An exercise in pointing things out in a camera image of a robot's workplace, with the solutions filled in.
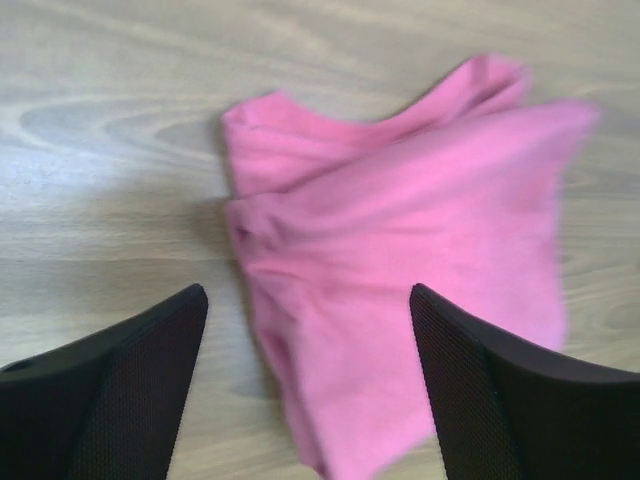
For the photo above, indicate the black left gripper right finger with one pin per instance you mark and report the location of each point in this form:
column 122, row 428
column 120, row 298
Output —
column 505, row 408

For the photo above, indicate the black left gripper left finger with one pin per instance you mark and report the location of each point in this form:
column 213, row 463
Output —
column 107, row 406

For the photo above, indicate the pink t-shirt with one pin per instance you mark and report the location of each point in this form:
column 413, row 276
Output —
column 333, row 223

